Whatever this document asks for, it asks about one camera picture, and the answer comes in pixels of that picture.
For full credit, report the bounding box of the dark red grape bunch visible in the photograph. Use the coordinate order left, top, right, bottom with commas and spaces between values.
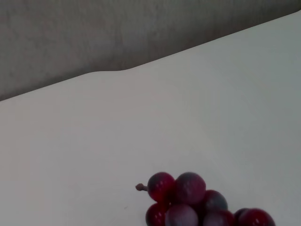
135, 171, 276, 226

